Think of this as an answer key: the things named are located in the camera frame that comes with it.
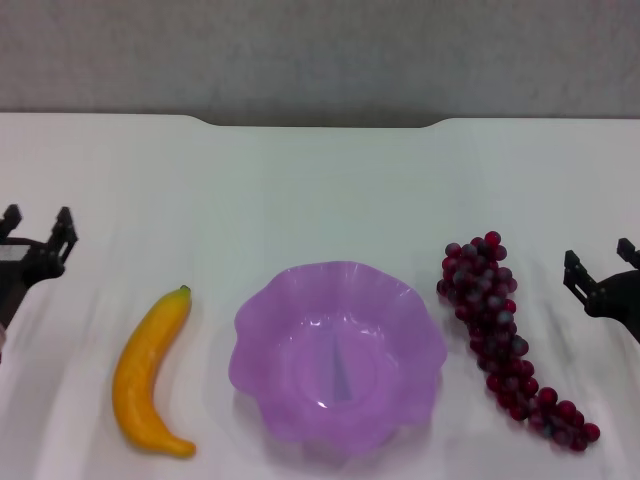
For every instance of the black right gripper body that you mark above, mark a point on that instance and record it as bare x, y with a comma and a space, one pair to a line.
620, 300

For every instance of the dark red grape bunch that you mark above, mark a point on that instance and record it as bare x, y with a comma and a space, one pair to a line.
492, 310

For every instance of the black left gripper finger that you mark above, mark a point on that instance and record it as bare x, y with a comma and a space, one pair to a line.
12, 218
63, 232

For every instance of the yellow plastic banana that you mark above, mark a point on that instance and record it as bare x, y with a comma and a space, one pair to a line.
142, 360

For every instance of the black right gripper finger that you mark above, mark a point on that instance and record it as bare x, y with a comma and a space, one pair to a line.
579, 275
630, 251

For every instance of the purple wavy plastic bowl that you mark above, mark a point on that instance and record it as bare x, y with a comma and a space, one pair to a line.
300, 360

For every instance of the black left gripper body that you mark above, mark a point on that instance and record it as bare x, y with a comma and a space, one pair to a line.
30, 272

